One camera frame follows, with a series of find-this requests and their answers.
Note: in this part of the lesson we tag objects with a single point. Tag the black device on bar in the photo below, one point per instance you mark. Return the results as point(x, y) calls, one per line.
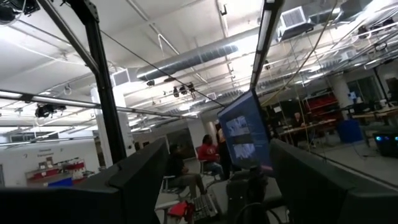
point(46, 110)

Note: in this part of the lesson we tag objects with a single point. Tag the person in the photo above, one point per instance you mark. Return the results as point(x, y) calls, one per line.
point(298, 119)
point(178, 174)
point(224, 152)
point(210, 154)

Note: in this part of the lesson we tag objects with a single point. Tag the red bag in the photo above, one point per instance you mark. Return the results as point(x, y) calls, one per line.
point(182, 210)

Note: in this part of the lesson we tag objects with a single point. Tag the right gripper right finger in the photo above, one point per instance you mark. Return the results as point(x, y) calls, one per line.
point(326, 202)

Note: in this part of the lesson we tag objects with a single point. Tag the black overhead camera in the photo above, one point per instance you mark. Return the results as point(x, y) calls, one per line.
point(15, 9)

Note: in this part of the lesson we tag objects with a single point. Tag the black rig upright post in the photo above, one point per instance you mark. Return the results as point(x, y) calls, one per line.
point(102, 93)

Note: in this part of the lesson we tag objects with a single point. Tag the rig LED light bar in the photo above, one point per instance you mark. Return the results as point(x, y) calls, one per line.
point(77, 104)
point(264, 40)

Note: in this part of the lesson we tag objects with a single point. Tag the red storage shelf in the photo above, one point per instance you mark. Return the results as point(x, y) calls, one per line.
point(56, 172)

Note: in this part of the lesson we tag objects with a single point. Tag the computer keyboard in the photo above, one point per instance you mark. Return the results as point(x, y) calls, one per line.
point(205, 207)

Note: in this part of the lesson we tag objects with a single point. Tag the black chair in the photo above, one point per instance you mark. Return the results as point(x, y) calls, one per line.
point(248, 193)

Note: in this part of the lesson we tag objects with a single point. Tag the ceiling air vent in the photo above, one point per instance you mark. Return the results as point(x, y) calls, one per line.
point(293, 20)
point(121, 77)

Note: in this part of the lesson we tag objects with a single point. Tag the blue bin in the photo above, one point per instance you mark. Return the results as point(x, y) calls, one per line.
point(349, 130)

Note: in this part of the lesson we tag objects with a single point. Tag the black rig diagonal bar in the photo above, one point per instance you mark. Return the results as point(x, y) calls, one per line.
point(68, 34)

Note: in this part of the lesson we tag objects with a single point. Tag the computer with blue lights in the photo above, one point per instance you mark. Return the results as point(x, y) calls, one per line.
point(385, 143)

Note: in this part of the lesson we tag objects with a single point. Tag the computer monitor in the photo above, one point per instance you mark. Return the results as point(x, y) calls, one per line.
point(245, 133)

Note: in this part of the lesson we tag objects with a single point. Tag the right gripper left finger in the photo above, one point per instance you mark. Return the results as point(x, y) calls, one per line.
point(77, 205)

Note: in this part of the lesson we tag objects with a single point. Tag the silver ventilation duct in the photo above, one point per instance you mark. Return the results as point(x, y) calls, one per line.
point(186, 60)

